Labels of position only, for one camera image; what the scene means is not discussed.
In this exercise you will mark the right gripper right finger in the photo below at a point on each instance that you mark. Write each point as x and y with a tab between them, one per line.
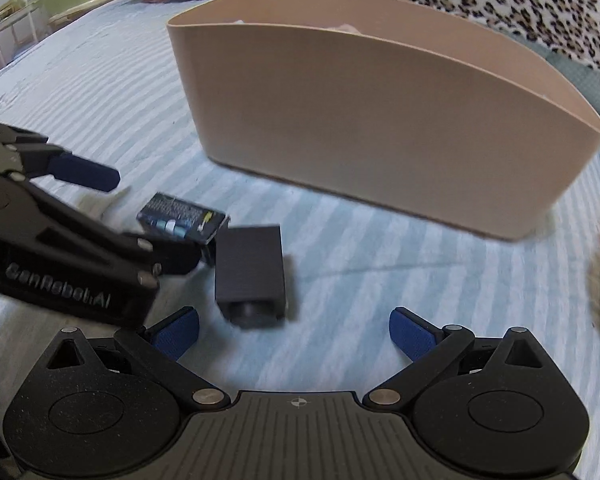
431	350

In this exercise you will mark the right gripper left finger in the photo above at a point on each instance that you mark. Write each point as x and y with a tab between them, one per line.
154	353

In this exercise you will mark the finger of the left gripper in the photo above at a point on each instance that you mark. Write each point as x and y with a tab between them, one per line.
155	254
52	160

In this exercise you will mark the dark blue printed box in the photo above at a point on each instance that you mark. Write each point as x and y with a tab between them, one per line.
171	217

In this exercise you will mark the white small box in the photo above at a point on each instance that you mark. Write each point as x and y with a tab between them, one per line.
96	205

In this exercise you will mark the black small box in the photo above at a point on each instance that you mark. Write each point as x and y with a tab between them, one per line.
250	285

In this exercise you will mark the light blue striped bedsheet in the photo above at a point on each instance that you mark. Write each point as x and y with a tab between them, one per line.
107	88

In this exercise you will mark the beige plastic storage bin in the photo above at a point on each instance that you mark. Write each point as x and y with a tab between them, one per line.
386	101

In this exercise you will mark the teal quilted duvet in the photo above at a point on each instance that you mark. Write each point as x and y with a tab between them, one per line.
584	78

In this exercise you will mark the white wire rack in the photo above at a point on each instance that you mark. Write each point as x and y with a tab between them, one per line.
13	12

